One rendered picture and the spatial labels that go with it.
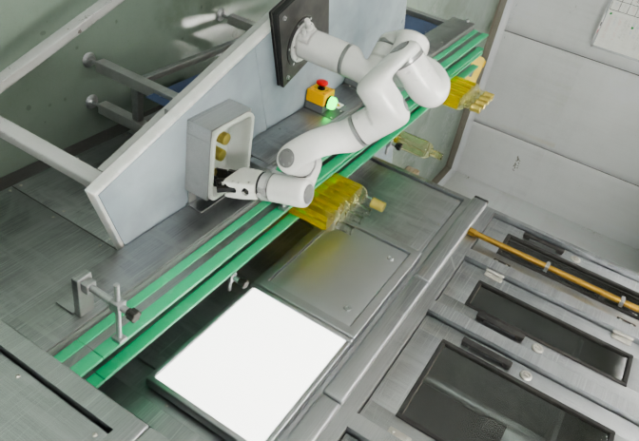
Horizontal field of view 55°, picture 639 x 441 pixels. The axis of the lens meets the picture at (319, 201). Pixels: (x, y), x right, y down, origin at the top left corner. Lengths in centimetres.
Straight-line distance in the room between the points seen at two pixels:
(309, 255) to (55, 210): 81
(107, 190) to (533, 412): 122
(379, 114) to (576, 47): 624
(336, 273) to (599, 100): 611
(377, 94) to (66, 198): 115
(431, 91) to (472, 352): 77
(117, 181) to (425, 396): 95
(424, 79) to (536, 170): 674
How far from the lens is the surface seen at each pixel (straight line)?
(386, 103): 144
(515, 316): 204
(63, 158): 166
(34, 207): 215
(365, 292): 186
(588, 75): 767
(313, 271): 189
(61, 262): 194
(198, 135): 162
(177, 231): 169
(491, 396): 180
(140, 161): 155
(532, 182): 829
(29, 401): 117
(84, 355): 144
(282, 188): 154
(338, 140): 148
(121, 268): 159
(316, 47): 185
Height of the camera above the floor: 167
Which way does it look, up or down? 20 degrees down
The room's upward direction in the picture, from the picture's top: 116 degrees clockwise
